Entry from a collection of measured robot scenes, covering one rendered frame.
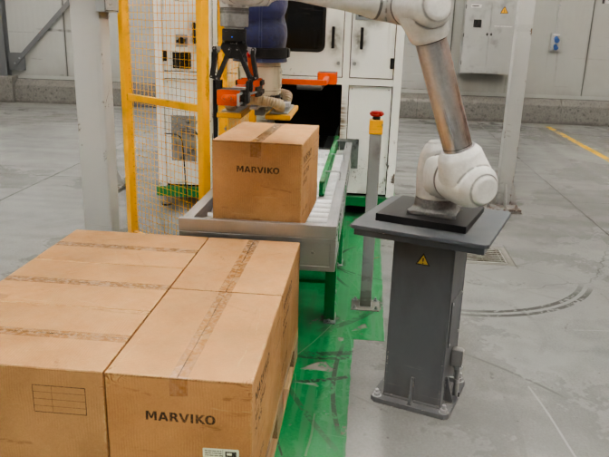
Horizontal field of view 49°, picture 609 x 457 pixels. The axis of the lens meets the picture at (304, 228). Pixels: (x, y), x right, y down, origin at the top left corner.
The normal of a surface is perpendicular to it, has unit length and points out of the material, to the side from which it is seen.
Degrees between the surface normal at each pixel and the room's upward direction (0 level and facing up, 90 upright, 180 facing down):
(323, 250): 90
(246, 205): 90
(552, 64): 90
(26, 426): 90
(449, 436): 0
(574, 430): 0
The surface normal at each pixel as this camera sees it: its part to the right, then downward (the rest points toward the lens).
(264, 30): 0.23, 0.13
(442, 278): -0.43, 0.25
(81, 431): -0.10, 0.29
